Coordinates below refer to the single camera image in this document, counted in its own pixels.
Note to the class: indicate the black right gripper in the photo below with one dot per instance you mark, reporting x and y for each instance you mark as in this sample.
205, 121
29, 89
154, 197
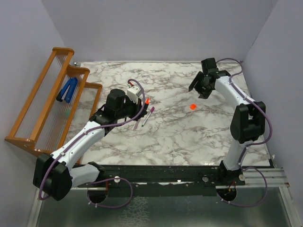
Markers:
204, 93

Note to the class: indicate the orange wooden rack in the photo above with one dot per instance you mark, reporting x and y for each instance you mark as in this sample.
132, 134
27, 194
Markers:
41, 126

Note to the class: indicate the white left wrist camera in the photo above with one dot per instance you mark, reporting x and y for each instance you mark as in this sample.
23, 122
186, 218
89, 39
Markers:
134, 93

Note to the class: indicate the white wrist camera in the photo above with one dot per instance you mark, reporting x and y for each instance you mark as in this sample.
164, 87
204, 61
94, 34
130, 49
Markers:
209, 65
134, 93

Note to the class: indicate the orange highlighter cap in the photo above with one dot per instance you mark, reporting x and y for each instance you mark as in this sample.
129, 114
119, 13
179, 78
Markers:
193, 107

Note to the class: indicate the black orange highlighter pen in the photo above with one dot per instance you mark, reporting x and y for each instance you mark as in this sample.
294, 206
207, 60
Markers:
146, 104

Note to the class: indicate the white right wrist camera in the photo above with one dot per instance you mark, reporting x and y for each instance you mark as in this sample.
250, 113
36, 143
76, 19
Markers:
209, 65

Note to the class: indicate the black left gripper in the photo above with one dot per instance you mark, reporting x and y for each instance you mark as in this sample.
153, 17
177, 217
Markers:
138, 109

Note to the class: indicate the green object in rack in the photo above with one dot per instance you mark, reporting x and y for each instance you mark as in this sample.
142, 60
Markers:
67, 113

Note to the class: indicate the blue stapler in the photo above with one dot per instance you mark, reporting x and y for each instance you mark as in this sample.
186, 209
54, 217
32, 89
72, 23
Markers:
66, 93

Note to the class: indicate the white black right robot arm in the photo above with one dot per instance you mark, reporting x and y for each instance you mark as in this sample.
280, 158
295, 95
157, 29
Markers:
248, 121

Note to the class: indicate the pink highlighter pen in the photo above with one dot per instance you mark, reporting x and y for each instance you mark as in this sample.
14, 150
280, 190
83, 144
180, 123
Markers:
136, 125

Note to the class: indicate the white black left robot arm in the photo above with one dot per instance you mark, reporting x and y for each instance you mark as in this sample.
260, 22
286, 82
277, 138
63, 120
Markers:
55, 173

